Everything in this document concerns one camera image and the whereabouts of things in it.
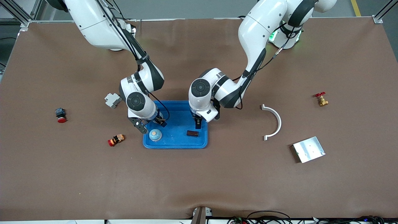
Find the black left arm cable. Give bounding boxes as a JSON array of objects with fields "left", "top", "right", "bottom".
[{"left": 232, "top": 19, "right": 299, "bottom": 110}]

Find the silver metal plate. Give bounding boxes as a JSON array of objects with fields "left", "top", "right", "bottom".
[{"left": 292, "top": 136, "right": 326, "bottom": 163}]

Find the grey terminal block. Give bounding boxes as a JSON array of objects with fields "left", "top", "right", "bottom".
[{"left": 104, "top": 93, "right": 122, "bottom": 109}]

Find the white curved pipe bracket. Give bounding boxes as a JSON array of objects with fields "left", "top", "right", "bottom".
[{"left": 261, "top": 104, "right": 282, "bottom": 141}]

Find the grey metal table bracket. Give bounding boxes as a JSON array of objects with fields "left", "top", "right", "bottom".
[{"left": 191, "top": 206, "right": 213, "bottom": 224}]

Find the blue plastic tray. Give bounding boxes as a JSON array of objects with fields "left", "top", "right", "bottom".
[{"left": 143, "top": 100, "right": 208, "bottom": 149}]

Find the brass valve red handle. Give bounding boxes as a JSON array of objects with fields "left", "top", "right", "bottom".
[{"left": 315, "top": 92, "right": 329, "bottom": 107}]

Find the red button orange body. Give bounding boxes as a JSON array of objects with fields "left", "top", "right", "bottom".
[{"left": 108, "top": 134, "right": 125, "bottom": 147}]

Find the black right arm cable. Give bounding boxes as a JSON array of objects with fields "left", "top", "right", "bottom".
[{"left": 95, "top": 0, "right": 170, "bottom": 122}]

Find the black cable bundle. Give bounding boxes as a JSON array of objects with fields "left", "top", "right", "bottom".
[{"left": 227, "top": 211, "right": 386, "bottom": 224}]

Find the blue red push button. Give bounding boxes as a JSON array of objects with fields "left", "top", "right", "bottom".
[{"left": 55, "top": 108, "right": 67, "bottom": 123}]

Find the black cable at arm base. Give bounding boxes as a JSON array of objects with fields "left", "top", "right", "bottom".
[{"left": 110, "top": 0, "right": 137, "bottom": 23}]

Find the aluminium frame post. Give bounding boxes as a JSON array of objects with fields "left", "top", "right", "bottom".
[
  {"left": 0, "top": 0, "right": 42, "bottom": 28},
  {"left": 373, "top": 0, "right": 398, "bottom": 24}
]

